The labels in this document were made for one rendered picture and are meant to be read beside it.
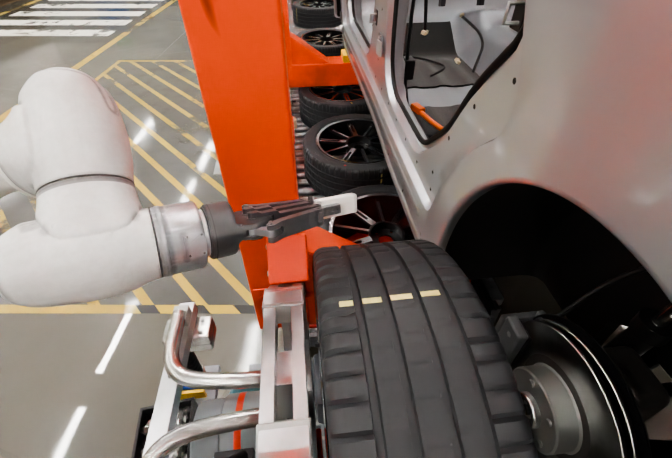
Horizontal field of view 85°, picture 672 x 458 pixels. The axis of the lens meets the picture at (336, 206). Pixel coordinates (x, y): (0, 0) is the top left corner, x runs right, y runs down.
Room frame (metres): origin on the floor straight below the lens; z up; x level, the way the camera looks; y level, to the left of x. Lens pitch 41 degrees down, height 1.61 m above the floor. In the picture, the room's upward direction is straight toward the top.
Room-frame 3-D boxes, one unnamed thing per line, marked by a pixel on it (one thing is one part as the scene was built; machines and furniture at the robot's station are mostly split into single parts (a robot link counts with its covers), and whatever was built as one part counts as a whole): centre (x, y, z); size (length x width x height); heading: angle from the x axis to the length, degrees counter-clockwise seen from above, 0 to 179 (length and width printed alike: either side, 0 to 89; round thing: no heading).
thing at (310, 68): (2.69, 0.06, 0.69); 0.52 x 0.17 x 0.35; 96
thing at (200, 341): (0.40, 0.30, 0.93); 0.09 x 0.05 x 0.05; 96
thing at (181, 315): (0.33, 0.21, 1.03); 0.19 x 0.18 x 0.11; 96
